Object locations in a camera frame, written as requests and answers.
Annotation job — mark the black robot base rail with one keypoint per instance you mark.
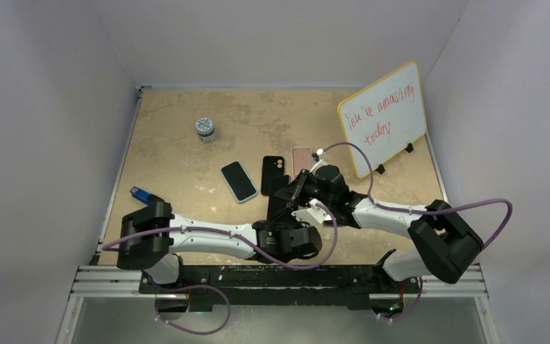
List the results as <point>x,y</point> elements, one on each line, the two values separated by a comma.
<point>356,287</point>

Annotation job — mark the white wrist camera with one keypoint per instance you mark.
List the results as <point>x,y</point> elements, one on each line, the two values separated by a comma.
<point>316,214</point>
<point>319,160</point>

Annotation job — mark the phone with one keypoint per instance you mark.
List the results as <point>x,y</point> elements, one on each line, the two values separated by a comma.
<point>238,182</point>
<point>272,167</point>

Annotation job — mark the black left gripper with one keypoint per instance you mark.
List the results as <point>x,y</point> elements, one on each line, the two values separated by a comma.
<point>286,215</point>

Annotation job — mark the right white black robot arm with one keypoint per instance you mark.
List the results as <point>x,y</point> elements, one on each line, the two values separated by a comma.
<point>444,245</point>

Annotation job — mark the pink phone case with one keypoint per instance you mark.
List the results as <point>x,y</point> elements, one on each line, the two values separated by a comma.
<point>301,159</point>

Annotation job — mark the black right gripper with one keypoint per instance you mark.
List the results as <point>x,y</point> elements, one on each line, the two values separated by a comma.
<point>291,190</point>

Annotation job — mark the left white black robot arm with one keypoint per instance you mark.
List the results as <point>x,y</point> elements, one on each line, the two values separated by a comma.
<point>152,238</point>

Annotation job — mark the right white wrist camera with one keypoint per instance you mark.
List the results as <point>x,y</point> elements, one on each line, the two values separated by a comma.
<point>319,160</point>

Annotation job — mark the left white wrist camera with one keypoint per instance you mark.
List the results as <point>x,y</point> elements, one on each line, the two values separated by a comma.
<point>316,214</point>

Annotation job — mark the white blue lidded jar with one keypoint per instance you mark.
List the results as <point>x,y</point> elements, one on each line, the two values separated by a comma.
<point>205,130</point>

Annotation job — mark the yellow framed whiteboard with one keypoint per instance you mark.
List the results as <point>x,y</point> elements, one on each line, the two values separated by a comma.
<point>382,118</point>

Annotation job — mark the black whiteboard stand foot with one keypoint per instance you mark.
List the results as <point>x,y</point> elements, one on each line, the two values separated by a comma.
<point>380,169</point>

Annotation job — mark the blue black stapler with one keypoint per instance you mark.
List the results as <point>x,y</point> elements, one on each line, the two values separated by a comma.
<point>144,197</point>

